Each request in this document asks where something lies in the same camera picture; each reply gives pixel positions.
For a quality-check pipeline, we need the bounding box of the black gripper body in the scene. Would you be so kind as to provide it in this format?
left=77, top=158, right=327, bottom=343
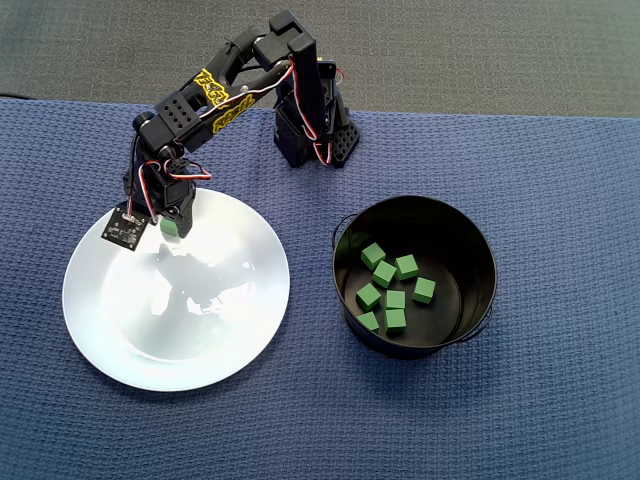
left=132, top=158, right=197, bottom=222

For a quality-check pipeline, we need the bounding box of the white round plate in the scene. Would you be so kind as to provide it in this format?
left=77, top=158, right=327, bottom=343
left=61, top=188, right=292, bottom=393

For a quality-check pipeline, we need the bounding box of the black metal bucket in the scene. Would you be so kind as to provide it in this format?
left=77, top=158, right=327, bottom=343
left=331, top=194, right=500, bottom=360

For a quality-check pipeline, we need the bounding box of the blue woven tablecloth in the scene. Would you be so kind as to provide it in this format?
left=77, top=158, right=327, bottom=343
left=0, top=97, right=640, bottom=480

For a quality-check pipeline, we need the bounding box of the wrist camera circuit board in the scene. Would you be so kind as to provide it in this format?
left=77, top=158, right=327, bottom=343
left=101, top=172, right=150, bottom=251

